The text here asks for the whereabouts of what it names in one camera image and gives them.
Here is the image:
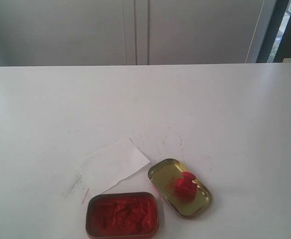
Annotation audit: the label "dark window frame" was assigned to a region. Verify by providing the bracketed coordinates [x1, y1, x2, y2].
[256, 0, 291, 63]

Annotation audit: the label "white cabinet doors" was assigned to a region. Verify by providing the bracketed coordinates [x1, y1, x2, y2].
[0, 0, 275, 66]

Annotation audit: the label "red plastic stamp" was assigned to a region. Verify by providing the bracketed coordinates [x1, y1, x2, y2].
[174, 171, 197, 201]

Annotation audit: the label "red ink pad tin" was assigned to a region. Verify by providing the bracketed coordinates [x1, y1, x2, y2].
[85, 192, 159, 239]

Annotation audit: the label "gold metal tin lid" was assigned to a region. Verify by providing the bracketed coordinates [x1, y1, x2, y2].
[147, 158, 212, 219]

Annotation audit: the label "white paper sheet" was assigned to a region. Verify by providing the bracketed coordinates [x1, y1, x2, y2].
[79, 138, 150, 196]

